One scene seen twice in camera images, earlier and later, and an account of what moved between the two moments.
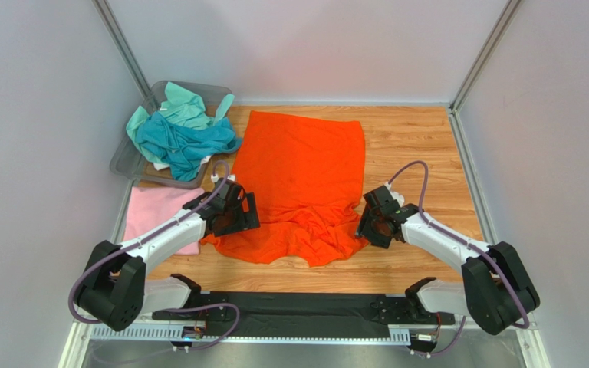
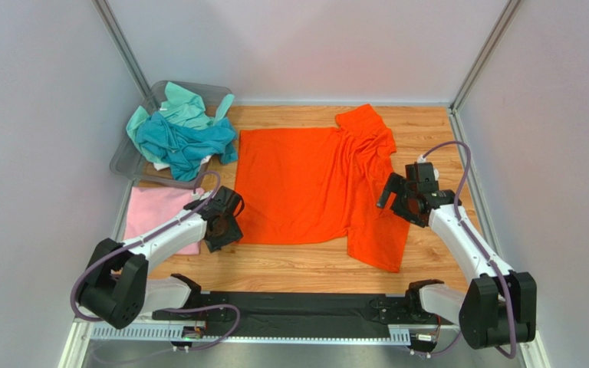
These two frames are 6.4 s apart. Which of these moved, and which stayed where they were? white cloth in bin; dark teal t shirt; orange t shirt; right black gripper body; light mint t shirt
Moved: orange t shirt; right black gripper body
Stayed: light mint t shirt; white cloth in bin; dark teal t shirt
